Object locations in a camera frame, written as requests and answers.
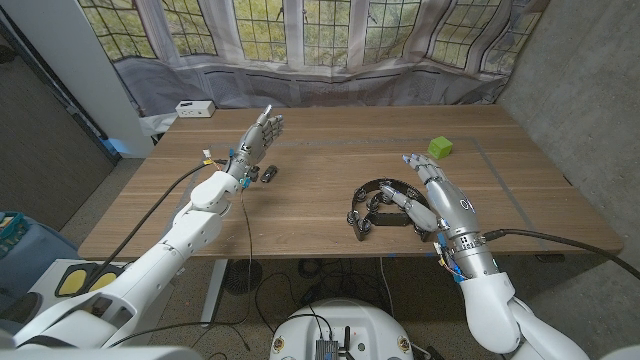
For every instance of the small black toy car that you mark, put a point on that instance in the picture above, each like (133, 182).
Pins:
(269, 173)

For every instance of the yellow black foot pedal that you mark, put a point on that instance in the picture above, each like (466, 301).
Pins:
(102, 281)
(75, 281)

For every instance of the green cube block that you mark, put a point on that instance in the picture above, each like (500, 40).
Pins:
(440, 148)

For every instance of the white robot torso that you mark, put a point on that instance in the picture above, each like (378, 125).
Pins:
(345, 320)

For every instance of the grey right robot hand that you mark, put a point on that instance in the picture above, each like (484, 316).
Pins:
(452, 207)

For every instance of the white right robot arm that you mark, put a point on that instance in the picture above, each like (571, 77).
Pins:
(495, 310)

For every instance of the printed window backdrop cloth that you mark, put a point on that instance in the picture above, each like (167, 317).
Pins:
(320, 50)

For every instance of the blue fabric cushion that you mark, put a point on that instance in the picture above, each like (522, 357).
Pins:
(30, 250)

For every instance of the black round floor device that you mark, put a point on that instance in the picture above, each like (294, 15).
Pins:
(242, 276)

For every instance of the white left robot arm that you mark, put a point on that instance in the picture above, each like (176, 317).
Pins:
(160, 257)

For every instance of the black half-moon tambourine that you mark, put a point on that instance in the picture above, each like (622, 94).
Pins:
(387, 218)

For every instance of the teal plastic crate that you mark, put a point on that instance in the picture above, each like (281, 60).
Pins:
(11, 232)

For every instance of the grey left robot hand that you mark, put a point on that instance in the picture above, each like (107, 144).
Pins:
(252, 147)

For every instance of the white floor platform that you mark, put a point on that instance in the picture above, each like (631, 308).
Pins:
(50, 280)

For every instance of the grey box on torso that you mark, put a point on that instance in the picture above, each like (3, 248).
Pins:
(326, 350)

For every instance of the white table leg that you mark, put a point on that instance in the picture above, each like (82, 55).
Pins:
(214, 290)

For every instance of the white power outlet box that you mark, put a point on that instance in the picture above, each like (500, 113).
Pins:
(195, 108)

